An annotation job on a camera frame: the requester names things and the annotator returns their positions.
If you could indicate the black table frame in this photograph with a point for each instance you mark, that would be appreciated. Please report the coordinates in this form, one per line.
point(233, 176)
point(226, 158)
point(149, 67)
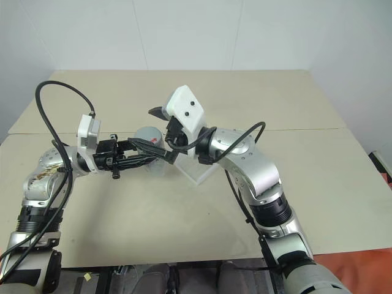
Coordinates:
point(104, 280)

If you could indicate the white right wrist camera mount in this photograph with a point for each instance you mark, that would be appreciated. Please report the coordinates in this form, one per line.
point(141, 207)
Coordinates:
point(183, 104)

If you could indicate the clear plastic jar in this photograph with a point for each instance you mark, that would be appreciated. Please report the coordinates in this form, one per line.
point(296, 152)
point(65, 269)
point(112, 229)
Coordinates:
point(156, 167)

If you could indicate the small yellow tape piece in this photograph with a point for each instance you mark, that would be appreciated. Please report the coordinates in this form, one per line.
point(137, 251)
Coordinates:
point(88, 276)

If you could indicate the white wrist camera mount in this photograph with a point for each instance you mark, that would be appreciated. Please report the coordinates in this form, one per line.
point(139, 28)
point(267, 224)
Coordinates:
point(82, 131)
point(183, 104)

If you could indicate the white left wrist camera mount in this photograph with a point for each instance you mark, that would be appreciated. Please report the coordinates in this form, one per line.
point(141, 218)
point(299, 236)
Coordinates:
point(82, 131)

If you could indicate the clear plastic box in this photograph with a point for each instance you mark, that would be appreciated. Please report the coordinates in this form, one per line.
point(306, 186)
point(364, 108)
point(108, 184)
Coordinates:
point(196, 171)

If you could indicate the red and black object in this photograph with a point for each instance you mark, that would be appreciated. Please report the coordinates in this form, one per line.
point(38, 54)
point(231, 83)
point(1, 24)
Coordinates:
point(386, 176)

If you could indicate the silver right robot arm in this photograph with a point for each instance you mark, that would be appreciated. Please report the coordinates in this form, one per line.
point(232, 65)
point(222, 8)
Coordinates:
point(260, 171)

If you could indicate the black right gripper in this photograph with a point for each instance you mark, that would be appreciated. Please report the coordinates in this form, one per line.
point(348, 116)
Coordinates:
point(174, 133)

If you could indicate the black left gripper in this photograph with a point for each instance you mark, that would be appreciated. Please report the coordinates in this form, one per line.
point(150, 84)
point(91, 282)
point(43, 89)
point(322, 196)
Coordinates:
point(105, 156)

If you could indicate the grey jar lid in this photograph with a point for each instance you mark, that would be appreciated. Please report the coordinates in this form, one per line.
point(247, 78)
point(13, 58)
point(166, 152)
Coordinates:
point(147, 133)

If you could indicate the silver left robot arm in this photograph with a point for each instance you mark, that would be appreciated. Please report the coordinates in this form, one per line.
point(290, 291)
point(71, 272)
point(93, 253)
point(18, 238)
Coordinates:
point(32, 199)

